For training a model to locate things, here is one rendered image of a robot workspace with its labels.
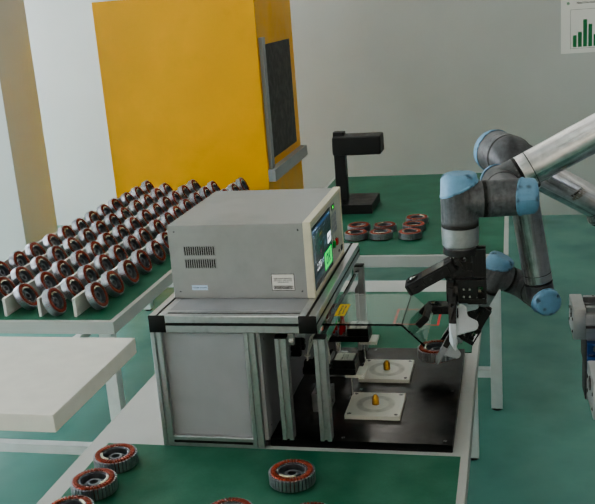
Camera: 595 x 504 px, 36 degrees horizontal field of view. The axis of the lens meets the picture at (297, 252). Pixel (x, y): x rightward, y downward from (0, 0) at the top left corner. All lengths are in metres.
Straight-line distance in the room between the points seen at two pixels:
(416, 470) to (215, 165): 4.13
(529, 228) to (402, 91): 5.30
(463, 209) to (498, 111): 5.83
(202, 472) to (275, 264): 0.56
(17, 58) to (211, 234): 4.07
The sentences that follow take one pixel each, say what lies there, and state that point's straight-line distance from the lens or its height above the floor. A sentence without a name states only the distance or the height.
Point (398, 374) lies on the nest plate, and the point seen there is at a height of 0.78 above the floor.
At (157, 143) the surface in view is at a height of 1.01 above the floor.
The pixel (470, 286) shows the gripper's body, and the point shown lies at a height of 1.28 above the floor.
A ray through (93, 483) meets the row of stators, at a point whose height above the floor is 0.77.
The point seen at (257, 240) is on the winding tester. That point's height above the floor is 1.27.
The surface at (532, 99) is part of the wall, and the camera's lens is 7.66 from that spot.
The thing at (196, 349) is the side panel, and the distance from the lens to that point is 2.38.
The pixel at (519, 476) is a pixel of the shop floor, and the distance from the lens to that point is 3.79.
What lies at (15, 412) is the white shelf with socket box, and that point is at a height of 1.20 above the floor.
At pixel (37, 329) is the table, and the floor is 0.72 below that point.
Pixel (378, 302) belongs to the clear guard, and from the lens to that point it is 2.47.
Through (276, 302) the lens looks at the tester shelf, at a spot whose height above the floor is 1.11.
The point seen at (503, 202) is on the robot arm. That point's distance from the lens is 1.86.
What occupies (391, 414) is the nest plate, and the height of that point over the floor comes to 0.78.
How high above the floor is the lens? 1.86
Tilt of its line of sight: 15 degrees down
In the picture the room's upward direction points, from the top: 4 degrees counter-clockwise
